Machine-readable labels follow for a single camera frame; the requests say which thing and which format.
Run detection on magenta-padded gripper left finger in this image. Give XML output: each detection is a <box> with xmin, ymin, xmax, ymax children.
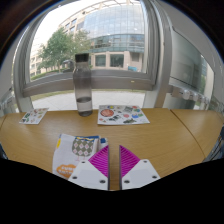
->
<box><xmin>67</xmin><ymin>144</ymin><xmax>111</xmax><ymax>191</ymax></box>

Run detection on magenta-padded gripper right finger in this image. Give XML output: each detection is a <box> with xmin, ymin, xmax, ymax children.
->
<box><xmin>118</xmin><ymin>145</ymin><xmax>161</xmax><ymax>191</ymax></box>

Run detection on white cartoon-print towel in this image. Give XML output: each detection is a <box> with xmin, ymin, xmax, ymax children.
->
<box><xmin>52</xmin><ymin>133</ymin><xmax>109</xmax><ymax>181</ymax></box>

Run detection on sticker sheet with red stickers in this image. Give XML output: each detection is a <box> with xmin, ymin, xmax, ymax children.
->
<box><xmin>97</xmin><ymin>104</ymin><xmax>151</xmax><ymax>126</ymax></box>

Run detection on sticker sheet with green stickers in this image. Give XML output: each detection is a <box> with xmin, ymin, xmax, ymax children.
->
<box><xmin>18</xmin><ymin>107</ymin><xmax>50</xmax><ymax>125</ymax></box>

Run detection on clear grey drink bottle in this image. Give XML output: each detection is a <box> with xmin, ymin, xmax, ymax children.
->
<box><xmin>72</xmin><ymin>52</ymin><xmax>94</xmax><ymax>118</ymax></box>

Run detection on white wall socket strip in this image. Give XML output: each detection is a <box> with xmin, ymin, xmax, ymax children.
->
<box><xmin>170</xmin><ymin>84</ymin><xmax>210</xmax><ymax>105</ymax></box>

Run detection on black window handle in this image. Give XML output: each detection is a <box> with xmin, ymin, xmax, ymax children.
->
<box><xmin>61</xmin><ymin>59</ymin><xmax>76</xmax><ymax>73</ymax></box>

